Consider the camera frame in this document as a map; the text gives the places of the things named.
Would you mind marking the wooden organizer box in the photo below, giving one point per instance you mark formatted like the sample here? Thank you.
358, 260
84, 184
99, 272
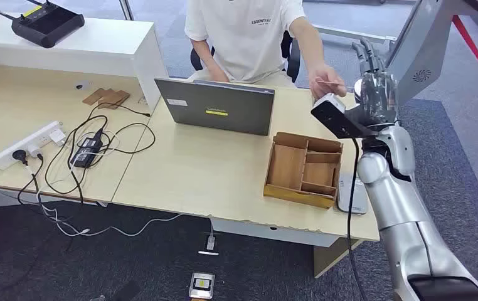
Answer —
286, 166

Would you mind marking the beige desk leg panel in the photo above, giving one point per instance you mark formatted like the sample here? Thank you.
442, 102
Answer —
330, 257

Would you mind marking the thin wooden plate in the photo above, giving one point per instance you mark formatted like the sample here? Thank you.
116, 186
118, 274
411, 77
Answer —
116, 99
93, 96

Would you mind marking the black power adapter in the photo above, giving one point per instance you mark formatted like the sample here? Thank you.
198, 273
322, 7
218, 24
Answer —
86, 150

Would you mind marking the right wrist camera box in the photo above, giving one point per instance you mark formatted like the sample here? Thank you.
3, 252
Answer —
334, 120

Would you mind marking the person's left forearm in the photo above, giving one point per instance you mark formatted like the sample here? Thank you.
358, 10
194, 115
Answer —
307, 41

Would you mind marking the white plug-in charger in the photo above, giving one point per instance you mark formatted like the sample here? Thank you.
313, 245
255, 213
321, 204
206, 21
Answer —
58, 137

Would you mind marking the grey metal pole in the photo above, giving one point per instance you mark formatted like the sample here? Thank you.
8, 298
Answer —
127, 9

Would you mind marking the white round base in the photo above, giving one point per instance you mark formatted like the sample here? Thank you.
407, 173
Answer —
357, 89

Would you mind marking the grey card reader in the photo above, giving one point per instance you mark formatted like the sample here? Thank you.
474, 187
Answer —
358, 201

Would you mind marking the grey kiosk stand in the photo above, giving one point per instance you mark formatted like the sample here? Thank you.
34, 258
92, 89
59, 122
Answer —
422, 50

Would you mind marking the person's left hand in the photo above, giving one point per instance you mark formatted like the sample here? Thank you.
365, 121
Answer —
324, 74

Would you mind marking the white desk shelf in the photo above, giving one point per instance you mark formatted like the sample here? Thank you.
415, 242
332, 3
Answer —
97, 45

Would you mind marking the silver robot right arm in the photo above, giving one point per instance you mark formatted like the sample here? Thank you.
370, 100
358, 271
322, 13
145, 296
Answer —
401, 216

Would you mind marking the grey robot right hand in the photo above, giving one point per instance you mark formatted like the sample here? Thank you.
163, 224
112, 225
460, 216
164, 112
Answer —
378, 97

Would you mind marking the black remote controller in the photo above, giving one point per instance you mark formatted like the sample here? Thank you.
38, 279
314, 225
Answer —
48, 25

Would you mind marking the white power strip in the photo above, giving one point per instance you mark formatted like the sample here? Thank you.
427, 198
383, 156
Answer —
23, 143

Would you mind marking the person's right forearm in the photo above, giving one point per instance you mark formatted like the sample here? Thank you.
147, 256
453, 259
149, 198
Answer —
203, 54

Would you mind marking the person's right hand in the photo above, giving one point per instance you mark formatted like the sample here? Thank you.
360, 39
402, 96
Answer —
219, 75

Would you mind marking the small silver floor device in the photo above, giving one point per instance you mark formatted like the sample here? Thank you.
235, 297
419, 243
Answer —
201, 286

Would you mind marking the grey laptop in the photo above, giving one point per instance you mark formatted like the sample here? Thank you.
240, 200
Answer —
214, 108

